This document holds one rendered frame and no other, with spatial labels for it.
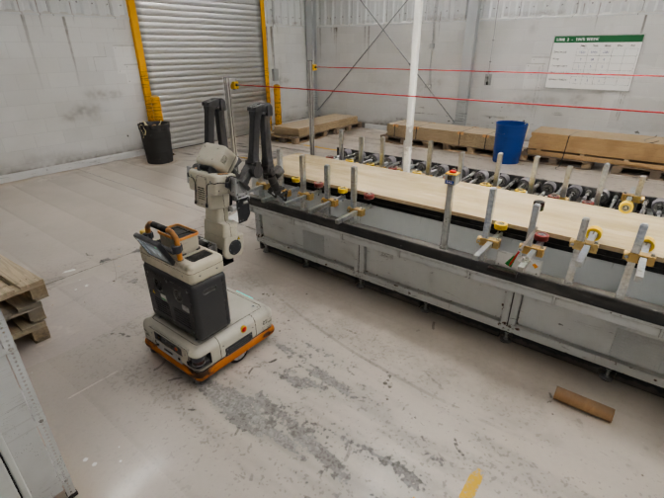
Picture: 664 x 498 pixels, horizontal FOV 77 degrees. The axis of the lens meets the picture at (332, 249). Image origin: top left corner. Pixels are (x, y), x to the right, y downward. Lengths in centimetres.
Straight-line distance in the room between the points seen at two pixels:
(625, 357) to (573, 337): 29
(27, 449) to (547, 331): 294
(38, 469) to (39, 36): 721
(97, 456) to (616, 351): 304
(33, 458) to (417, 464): 176
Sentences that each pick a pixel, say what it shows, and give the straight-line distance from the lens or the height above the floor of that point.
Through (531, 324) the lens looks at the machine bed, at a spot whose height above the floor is 20.
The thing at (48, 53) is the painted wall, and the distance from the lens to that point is 870.
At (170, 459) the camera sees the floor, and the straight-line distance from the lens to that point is 256.
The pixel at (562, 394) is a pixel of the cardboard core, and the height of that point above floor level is 7.
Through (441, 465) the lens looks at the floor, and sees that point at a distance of 246.
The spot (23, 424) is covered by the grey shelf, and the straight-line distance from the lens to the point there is 225.
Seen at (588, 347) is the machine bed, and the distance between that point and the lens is 321.
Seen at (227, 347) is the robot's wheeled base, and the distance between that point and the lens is 284.
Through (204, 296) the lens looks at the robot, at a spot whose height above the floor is 59.
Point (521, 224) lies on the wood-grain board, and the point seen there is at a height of 90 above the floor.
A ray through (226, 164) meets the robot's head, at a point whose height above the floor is 128.
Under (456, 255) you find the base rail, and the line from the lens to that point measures 284.
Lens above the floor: 192
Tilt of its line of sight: 26 degrees down
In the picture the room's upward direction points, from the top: straight up
